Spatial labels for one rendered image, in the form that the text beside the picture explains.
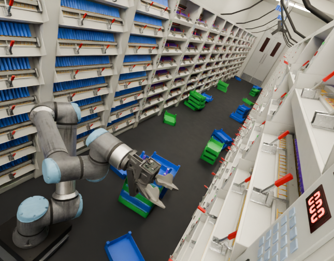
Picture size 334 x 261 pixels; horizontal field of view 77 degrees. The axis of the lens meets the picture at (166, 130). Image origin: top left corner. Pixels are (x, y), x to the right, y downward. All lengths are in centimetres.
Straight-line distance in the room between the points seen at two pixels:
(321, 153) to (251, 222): 19
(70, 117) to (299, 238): 125
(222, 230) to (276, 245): 43
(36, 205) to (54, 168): 66
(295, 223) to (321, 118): 22
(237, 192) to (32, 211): 110
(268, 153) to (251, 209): 29
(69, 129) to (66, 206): 47
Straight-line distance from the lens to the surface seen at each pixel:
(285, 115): 87
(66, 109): 134
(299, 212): 25
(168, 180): 79
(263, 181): 57
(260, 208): 49
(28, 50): 150
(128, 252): 182
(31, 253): 163
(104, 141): 79
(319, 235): 20
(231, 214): 73
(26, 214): 144
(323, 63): 85
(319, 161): 29
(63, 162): 84
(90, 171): 86
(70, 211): 150
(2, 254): 174
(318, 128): 42
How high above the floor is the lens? 159
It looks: 29 degrees down
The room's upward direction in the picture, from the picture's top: 23 degrees clockwise
